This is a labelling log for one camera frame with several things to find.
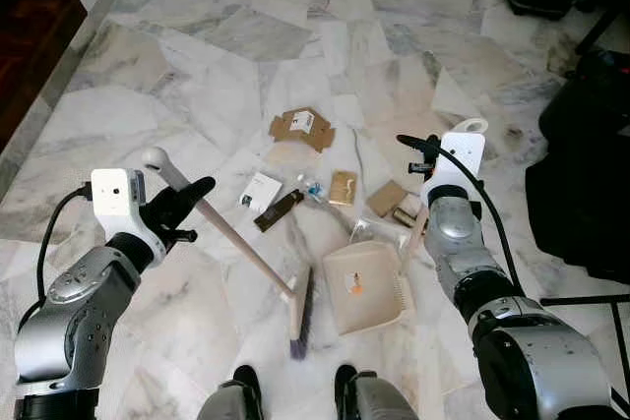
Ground robot right leg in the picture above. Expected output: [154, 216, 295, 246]
[333, 364, 419, 420]

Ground clear plastic bag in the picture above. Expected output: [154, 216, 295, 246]
[349, 218, 410, 249]

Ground dark brown wrapper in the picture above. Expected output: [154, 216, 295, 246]
[254, 190, 305, 234]

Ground beige long handled dustpan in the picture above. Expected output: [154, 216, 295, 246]
[322, 117, 489, 334]

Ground small brown cardboard box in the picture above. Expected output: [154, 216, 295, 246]
[366, 180, 410, 219]

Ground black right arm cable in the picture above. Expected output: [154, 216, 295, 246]
[397, 133, 523, 298]

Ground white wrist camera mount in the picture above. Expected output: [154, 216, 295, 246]
[425, 132, 486, 187]
[91, 168, 149, 242]

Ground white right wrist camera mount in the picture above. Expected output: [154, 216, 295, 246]
[425, 132, 486, 187]

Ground black metal stand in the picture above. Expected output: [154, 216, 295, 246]
[539, 292, 630, 420]

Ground robot left leg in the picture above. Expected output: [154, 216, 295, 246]
[197, 366, 265, 420]

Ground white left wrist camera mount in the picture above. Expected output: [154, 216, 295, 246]
[91, 168, 149, 242]

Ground small clear plastic bottle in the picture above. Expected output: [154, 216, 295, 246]
[298, 176, 331, 203]

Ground robot leg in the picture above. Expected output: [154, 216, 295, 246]
[333, 364, 419, 420]
[197, 366, 265, 420]

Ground wooden broom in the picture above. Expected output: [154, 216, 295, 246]
[141, 147, 316, 360]

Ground white card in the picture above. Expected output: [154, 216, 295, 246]
[240, 172, 283, 212]

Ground large black bag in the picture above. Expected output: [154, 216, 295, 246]
[525, 46, 630, 283]

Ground flat brown cardboard piece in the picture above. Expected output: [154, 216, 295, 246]
[269, 107, 337, 153]

